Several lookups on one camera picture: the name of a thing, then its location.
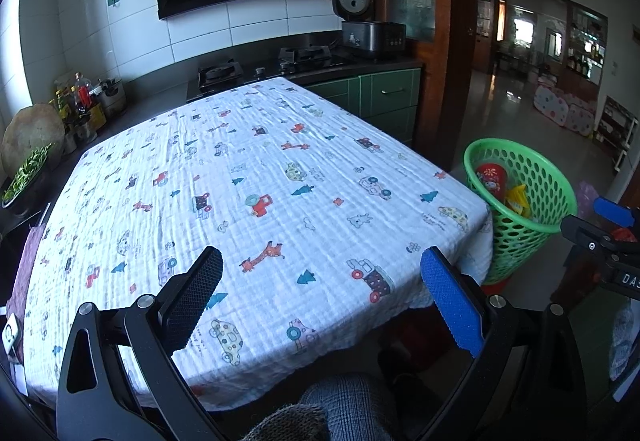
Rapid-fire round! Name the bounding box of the green kitchen cabinet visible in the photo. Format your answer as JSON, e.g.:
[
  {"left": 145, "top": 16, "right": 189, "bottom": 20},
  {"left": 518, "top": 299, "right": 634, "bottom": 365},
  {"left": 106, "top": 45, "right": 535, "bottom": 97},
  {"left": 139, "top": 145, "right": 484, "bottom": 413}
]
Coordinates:
[{"left": 300, "top": 68, "right": 423, "bottom": 146}]

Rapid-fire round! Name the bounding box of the dotted play tent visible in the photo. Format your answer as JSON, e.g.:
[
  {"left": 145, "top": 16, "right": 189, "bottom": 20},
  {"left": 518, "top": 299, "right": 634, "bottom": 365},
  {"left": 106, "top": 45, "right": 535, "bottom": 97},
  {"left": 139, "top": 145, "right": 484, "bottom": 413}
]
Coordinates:
[{"left": 534, "top": 86, "right": 598, "bottom": 136}]

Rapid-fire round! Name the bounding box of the metal pot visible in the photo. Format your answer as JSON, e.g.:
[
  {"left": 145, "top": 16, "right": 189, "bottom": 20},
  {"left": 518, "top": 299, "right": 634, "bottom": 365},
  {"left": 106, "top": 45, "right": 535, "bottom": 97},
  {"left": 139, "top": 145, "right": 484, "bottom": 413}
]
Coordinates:
[{"left": 97, "top": 78, "right": 126, "bottom": 116}]

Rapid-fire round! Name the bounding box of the window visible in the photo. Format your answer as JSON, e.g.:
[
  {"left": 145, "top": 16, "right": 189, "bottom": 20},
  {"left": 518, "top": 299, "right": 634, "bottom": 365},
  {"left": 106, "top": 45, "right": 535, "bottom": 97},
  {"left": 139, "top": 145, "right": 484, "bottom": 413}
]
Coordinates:
[{"left": 0, "top": 0, "right": 23, "bottom": 122}]

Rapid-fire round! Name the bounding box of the round wooden chopping board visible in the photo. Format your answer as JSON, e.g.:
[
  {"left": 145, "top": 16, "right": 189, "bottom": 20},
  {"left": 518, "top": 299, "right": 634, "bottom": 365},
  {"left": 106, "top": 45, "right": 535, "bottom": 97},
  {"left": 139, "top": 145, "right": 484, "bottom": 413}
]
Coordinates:
[{"left": 0, "top": 103, "right": 66, "bottom": 176}]

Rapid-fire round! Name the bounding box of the yellow snack packet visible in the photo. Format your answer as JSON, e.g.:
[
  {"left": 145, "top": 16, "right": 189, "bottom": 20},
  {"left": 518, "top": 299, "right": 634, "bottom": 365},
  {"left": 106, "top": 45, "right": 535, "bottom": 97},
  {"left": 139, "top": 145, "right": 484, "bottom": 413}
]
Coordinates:
[{"left": 506, "top": 185, "right": 531, "bottom": 222}]

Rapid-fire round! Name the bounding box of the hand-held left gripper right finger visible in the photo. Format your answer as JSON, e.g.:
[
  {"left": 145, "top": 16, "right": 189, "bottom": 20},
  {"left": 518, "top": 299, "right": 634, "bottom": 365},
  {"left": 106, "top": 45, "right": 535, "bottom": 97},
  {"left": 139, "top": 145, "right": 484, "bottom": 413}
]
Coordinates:
[{"left": 420, "top": 246, "right": 588, "bottom": 441}]

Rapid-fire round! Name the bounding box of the purple cloth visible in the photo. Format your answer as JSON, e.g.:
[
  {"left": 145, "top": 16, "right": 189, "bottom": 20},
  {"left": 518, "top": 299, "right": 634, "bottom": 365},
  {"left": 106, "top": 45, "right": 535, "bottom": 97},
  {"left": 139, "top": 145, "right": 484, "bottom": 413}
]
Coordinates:
[{"left": 12, "top": 221, "right": 51, "bottom": 317}]

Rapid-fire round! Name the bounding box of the black rice cooker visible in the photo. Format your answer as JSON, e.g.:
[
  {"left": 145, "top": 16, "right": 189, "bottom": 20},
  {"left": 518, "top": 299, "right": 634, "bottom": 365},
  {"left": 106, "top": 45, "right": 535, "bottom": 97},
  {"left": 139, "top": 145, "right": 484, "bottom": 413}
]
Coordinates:
[{"left": 331, "top": 0, "right": 407, "bottom": 60}]

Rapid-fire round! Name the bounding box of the wooden display cabinet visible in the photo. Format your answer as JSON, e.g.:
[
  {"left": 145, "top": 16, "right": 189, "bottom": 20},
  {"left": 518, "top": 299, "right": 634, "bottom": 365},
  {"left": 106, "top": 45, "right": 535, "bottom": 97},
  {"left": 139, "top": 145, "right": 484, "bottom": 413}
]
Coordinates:
[
  {"left": 475, "top": 0, "right": 498, "bottom": 74},
  {"left": 567, "top": 3, "right": 608, "bottom": 86}
]

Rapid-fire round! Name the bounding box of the steel cup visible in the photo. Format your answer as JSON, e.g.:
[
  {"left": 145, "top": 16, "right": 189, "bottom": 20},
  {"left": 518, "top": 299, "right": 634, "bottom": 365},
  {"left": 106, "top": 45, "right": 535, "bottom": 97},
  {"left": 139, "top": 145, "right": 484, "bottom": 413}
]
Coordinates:
[{"left": 75, "top": 113, "right": 98, "bottom": 142}]

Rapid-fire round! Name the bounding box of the white small device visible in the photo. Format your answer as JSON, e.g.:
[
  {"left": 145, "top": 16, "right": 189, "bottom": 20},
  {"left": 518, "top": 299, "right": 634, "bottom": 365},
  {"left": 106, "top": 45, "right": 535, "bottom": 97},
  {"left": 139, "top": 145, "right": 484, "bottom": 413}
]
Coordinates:
[{"left": 1, "top": 313, "right": 22, "bottom": 356}]

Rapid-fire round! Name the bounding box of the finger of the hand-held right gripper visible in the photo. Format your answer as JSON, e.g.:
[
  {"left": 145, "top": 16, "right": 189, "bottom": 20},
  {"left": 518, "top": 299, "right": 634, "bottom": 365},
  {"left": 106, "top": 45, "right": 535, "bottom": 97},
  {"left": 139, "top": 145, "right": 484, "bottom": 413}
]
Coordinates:
[
  {"left": 594, "top": 197, "right": 640, "bottom": 228},
  {"left": 560, "top": 215, "right": 640, "bottom": 266}
]

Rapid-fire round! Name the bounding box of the green plastic basket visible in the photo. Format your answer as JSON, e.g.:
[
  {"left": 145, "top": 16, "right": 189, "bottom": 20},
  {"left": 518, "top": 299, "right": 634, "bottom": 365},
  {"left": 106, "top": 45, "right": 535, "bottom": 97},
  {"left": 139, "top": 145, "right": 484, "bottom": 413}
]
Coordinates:
[{"left": 463, "top": 137, "right": 578, "bottom": 286}]

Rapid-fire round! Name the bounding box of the bowl of green vegetables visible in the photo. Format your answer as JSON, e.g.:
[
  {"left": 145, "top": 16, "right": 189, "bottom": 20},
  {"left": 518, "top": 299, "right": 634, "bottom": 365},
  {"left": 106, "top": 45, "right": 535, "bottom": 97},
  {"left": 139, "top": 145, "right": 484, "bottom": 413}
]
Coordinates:
[{"left": 0, "top": 145, "right": 55, "bottom": 216}]

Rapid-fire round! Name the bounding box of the person's grey knit sweater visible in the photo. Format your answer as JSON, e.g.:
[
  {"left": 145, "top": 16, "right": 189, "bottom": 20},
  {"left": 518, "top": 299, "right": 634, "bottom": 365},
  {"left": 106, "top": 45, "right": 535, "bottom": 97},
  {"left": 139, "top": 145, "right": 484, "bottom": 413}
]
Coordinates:
[{"left": 240, "top": 403, "right": 328, "bottom": 441}]

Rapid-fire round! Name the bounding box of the red sauce bottle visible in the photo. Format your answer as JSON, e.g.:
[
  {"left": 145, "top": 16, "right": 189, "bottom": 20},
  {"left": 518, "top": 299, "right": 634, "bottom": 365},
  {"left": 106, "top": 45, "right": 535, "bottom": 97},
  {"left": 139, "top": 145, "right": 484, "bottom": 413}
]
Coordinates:
[{"left": 75, "top": 73, "right": 93, "bottom": 109}]

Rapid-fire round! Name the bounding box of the black gas stove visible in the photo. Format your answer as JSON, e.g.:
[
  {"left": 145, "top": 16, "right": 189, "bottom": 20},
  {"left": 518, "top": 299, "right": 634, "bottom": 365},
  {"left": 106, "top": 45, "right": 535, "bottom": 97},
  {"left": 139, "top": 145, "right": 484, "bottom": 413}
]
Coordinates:
[{"left": 186, "top": 45, "right": 358, "bottom": 102}]

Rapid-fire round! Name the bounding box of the wooden glass-door cabinet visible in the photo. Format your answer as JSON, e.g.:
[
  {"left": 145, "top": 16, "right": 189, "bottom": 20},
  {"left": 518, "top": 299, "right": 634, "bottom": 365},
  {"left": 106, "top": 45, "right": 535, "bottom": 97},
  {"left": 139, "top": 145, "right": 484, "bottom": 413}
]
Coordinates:
[{"left": 357, "top": 0, "right": 478, "bottom": 172}]

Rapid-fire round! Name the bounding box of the white shelf rack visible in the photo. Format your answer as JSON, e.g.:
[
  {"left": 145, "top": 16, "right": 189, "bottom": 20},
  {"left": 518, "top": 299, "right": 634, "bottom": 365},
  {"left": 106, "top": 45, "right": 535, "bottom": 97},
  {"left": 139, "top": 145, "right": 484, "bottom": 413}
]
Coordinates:
[{"left": 592, "top": 96, "right": 638, "bottom": 172}]

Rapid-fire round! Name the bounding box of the printed white tablecloth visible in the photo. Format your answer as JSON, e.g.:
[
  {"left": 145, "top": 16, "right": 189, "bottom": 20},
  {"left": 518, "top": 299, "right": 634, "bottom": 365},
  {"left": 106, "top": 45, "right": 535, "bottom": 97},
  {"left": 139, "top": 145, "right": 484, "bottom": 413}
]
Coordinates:
[{"left": 22, "top": 77, "right": 493, "bottom": 412}]

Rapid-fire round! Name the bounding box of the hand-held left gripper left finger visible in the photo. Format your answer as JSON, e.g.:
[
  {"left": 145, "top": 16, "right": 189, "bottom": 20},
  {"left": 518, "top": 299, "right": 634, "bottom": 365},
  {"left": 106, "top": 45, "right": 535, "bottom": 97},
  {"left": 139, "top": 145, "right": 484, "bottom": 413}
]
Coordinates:
[{"left": 56, "top": 246, "right": 224, "bottom": 441}]

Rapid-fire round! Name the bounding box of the red cartoon cup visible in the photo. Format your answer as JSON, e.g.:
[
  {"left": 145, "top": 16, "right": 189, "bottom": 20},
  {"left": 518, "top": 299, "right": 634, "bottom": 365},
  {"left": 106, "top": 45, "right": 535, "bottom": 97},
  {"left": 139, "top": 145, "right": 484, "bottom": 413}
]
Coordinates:
[{"left": 474, "top": 163, "right": 508, "bottom": 206}]

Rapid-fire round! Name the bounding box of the person's plaid trouser leg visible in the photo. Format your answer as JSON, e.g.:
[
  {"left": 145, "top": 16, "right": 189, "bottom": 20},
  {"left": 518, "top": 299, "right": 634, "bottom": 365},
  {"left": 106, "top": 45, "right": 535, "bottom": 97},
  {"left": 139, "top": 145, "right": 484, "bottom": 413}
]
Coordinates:
[{"left": 299, "top": 372, "right": 401, "bottom": 441}]

